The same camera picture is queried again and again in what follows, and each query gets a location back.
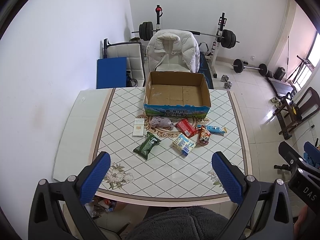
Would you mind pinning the barbell on rack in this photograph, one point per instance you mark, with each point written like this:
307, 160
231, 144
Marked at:
227, 39

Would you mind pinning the light blue snack packet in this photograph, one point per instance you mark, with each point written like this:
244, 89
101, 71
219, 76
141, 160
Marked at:
213, 129

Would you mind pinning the white chair black frame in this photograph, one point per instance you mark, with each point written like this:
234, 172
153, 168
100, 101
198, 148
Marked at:
133, 53

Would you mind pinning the white puffer jacket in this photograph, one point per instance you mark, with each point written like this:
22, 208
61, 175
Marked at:
186, 46

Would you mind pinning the orange panda snack bag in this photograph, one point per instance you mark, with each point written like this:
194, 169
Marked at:
204, 135

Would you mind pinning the red snack packet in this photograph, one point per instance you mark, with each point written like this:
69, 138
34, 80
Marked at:
186, 128

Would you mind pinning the person's right hand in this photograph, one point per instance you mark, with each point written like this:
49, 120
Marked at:
301, 218

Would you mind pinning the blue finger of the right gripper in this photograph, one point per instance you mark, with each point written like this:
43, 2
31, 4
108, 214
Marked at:
311, 152

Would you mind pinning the person's dark fleece clothing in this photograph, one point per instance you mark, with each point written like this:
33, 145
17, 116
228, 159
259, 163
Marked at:
193, 222

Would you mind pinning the chrome dumbbell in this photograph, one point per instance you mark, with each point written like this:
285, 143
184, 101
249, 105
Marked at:
227, 84

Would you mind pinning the white padded chair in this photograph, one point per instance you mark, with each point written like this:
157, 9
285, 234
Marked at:
172, 63

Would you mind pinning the dark wooden chair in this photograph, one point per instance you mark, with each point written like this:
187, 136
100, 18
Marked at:
291, 114

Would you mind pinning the blue white tissue pack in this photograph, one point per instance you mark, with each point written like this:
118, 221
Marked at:
184, 144

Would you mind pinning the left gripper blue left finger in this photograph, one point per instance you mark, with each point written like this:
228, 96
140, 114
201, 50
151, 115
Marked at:
46, 219

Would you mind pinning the green wet wipes pack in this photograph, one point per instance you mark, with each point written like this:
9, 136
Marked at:
145, 148

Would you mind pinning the purple fluffy cloth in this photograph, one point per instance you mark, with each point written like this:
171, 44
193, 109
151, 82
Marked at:
161, 122

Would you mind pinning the treadmill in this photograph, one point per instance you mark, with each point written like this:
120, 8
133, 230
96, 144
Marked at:
281, 88

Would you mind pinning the white barbell rack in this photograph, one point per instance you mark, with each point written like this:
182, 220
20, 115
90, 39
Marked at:
211, 52

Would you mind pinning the patterned table cover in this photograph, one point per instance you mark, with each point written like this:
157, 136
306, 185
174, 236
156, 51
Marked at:
167, 177

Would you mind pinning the cardboard box blue printed sides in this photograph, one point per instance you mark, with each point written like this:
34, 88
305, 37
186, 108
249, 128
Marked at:
177, 94

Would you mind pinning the black blue weight bench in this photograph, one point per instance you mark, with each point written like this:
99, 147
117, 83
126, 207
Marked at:
205, 70

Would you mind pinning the barbell on floor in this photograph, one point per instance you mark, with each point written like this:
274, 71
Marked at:
239, 66

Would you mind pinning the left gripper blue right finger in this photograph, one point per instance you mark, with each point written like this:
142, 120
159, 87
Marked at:
275, 217

